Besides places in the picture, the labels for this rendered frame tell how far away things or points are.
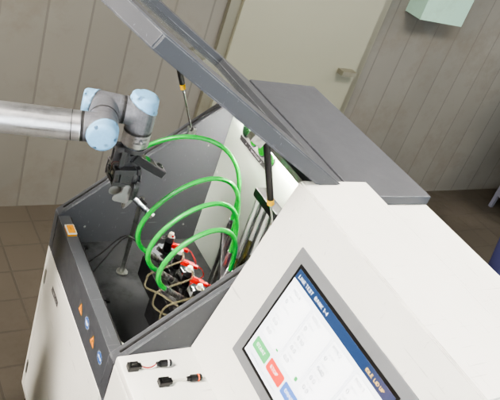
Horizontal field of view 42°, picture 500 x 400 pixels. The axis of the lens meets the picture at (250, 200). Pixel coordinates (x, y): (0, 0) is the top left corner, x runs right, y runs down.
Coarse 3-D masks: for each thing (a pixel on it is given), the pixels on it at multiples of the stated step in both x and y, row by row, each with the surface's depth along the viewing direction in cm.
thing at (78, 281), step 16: (64, 224) 219; (64, 240) 216; (80, 240) 215; (64, 256) 216; (80, 256) 208; (64, 272) 216; (80, 272) 202; (64, 288) 216; (80, 288) 201; (96, 288) 198; (96, 304) 193; (80, 320) 201; (96, 320) 189; (112, 320) 190; (80, 336) 201; (96, 336) 189; (112, 336) 185; (96, 352) 189; (96, 368) 189
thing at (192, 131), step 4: (180, 76) 211; (180, 80) 212; (180, 84) 213; (184, 84) 213; (180, 88) 214; (184, 88) 214; (184, 92) 215; (184, 96) 216; (184, 100) 217; (188, 112) 220; (188, 116) 221; (188, 120) 222; (188, 128) 225; (192, 128) 224; (188, 132) 225; (192, 132) 225
